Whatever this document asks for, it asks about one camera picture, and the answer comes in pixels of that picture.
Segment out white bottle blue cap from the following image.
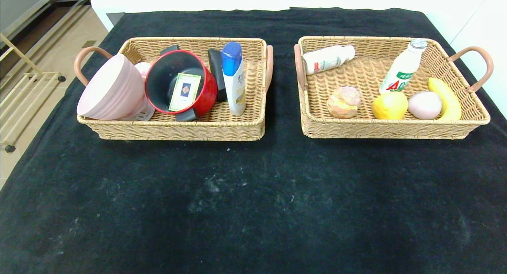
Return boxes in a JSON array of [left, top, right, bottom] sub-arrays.
[[221, 42, 247, 116]]

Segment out red pot black handles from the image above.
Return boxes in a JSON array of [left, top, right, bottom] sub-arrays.
[[145, 45, 218, 122]]

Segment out gold bordered card box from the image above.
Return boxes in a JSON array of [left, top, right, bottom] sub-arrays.
[[169, 72, 202, 112]]

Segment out toy cream puff bun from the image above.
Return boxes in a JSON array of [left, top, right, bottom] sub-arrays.
[[327, 86, 362, 119]]

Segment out yellow lemon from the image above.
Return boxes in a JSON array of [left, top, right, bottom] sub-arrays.
[[372, 91, 409, 120]]

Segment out pink bowl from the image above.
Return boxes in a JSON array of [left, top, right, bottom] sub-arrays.
[[77, 54, 147, 121]]

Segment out white milk bottle silver cap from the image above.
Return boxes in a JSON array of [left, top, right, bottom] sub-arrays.
[[379, 38, 428, 95]]

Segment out black soft pouch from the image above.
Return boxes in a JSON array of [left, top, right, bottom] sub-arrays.
[[208, 48, 228, 103]]

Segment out dark table cloth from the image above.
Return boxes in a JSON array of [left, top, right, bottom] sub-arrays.
[[0, 7, 507, 274]]

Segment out white bottle red green label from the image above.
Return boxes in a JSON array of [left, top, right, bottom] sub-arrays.
[[303, 45, 355, 76]]

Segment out white plastic soap dish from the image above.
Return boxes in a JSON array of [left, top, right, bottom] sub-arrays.
[[123, 100, 155, 122]]

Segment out small pink lotion bottle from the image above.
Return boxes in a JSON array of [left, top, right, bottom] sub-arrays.
[[135, 62, 152, 81]]

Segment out pale pink toy egg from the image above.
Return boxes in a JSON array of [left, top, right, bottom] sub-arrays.
[[408, 91, 442, 120]]

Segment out white table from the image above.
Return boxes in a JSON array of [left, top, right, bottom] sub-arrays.
[[90, 0, 428, 32]]

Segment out yellow toy banana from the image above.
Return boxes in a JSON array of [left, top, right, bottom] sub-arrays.
[[427, 77, 462, 121]]

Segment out white cabinet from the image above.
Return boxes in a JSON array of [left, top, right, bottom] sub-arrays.
[[408, 0, 507, 120]]

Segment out beige metal rack on wheels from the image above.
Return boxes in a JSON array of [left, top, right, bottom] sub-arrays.
[[0, 34, 67, 154]]

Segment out rectangular wicker basket brown handles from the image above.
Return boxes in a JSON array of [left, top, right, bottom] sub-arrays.
[[294, 36, 494, 140], [74, 37, 274, 141]]

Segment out grey metal shelf frame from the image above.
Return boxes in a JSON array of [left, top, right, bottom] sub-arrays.
[[0, 0, 91, 43]]

